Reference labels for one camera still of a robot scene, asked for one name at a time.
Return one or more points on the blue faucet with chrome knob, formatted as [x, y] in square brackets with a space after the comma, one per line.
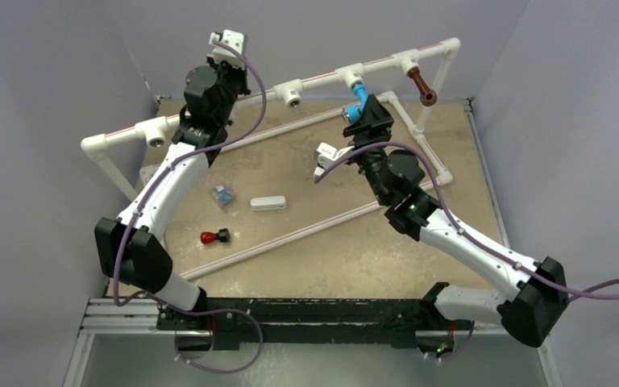
[359, 91]

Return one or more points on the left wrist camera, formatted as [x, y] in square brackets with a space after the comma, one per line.
[228, 46]

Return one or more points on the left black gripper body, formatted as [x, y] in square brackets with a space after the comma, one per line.
[234, 81]

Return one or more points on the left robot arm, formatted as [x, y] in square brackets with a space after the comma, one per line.
[129, 246]

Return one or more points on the brown faucet on frame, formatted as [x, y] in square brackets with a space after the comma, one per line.
[427, 95]

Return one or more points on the red and black faucet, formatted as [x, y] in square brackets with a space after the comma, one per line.
[222, 236]

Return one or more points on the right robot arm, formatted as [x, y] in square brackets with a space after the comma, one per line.
[519, 302]

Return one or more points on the small clear blue packet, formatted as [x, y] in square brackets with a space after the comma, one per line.
[222, 194]

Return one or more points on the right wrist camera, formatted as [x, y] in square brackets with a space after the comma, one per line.
[325, 155]

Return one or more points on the white PVC pipe frame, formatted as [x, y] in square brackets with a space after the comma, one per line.
[96, 146]

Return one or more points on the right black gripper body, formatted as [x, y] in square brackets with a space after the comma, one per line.
[372, 158]

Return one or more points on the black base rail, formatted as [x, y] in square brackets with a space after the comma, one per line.
[400, 323]

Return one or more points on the white rectangular plastic piece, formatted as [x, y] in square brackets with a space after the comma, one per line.
[268, 203]

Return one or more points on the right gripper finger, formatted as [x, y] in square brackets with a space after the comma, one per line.
[377, 118]
[352, 115]

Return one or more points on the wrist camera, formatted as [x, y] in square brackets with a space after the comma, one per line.
[325, 155]
[228, 46]

